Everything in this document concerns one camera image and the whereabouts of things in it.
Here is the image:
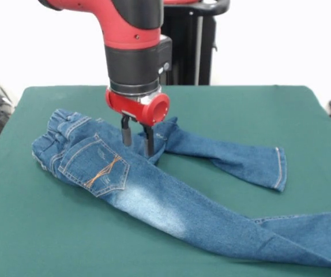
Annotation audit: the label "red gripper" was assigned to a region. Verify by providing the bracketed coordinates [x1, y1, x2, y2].
[105, 88, 171, 157]

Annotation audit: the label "blue denim jeans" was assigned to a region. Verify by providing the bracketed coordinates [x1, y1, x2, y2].
[31, 108, 331, 271]

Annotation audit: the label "dark green table cloth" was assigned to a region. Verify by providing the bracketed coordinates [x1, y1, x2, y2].
[0, 84, 331, 277]

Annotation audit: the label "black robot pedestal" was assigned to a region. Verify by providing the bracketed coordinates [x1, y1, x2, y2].
[161, 0, 231, 86]

